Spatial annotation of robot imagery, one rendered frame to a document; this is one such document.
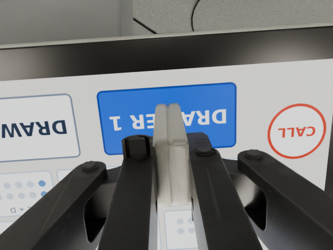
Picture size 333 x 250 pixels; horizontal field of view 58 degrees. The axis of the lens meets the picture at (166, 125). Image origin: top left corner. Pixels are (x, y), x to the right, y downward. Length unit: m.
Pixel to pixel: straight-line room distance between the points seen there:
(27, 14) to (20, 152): 0.20
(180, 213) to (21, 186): 0.12
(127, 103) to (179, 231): 0.11
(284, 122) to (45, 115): 0.16
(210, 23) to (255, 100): 1.50
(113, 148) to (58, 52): 0.07
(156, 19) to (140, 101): 1.44
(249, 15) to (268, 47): 1.51
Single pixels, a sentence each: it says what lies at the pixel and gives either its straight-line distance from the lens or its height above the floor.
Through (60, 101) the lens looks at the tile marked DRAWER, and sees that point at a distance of 0.21.
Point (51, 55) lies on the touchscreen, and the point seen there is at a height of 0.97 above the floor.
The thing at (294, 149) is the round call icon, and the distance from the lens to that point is 0.23.
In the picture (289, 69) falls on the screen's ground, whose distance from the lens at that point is 0.22.
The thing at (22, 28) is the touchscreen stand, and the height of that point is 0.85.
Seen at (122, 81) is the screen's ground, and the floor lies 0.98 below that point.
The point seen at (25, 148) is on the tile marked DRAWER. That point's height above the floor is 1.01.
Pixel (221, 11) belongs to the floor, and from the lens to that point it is 1.65.
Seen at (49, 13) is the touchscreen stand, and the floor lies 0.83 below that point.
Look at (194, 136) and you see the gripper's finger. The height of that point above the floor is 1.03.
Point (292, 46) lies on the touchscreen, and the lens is 0.21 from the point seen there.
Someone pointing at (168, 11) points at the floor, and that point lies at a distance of 1.60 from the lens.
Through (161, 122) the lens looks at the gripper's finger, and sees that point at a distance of 0.15.
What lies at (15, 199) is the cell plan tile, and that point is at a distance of 0.26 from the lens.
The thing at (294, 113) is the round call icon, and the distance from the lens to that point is 0.22.
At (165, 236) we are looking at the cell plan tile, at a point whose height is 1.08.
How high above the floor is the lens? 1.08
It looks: 22 degrees down
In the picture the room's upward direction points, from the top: 176 degrees clockwise
